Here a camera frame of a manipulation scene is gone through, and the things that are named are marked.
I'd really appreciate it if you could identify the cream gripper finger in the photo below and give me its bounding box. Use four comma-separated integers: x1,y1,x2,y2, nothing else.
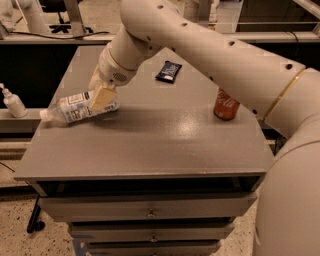
88,67,102,90
89,85,117,111

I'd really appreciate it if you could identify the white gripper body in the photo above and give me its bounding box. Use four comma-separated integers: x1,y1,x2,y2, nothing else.
98,43,137,86

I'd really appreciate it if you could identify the clear plastic water bottle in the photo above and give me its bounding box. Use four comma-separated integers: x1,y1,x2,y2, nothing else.
40,91,120,124

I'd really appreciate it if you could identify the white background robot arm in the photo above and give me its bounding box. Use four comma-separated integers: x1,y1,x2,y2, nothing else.
0,0,49,34

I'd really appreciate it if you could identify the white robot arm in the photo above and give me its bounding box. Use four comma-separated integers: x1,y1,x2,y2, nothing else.
89,0,320,256

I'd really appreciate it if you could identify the white pump dispenser bottle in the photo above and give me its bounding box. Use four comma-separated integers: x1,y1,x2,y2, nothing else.
0,83,28,118

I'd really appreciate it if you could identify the red coke can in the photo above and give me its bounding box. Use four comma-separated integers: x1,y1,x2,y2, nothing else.
213,89,240,121

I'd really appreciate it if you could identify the dark blue snack packet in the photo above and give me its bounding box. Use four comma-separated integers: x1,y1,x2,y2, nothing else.
155,61,182,83

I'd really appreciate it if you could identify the black office chair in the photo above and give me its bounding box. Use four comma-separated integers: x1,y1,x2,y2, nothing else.
39,0,93,34

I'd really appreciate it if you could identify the grey drawer cabinet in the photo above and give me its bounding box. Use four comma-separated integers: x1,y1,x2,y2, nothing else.
13,43,281,256

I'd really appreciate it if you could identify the middle grey drawer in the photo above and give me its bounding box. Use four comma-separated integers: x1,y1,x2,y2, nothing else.
69,222,234,243

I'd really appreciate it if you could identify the grey drawer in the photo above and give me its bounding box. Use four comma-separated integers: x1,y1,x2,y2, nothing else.
40,192,257,222
69,222,234,243
88,240,221,256

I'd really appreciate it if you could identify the black caster wheel leg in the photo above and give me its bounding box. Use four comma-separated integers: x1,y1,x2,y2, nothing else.
27,198,45,234

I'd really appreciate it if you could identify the top grey drawer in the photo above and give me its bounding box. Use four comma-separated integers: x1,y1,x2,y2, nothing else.
40,192,257,222

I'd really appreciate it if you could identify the bottom grey drawer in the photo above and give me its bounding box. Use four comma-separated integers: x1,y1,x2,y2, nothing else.
88,240,221,256

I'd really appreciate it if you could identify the left metal frame post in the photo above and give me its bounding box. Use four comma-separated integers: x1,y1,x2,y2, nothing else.
63,0,86,36

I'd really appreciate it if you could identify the black cable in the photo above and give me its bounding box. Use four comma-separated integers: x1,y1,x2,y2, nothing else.
0,23,111,41

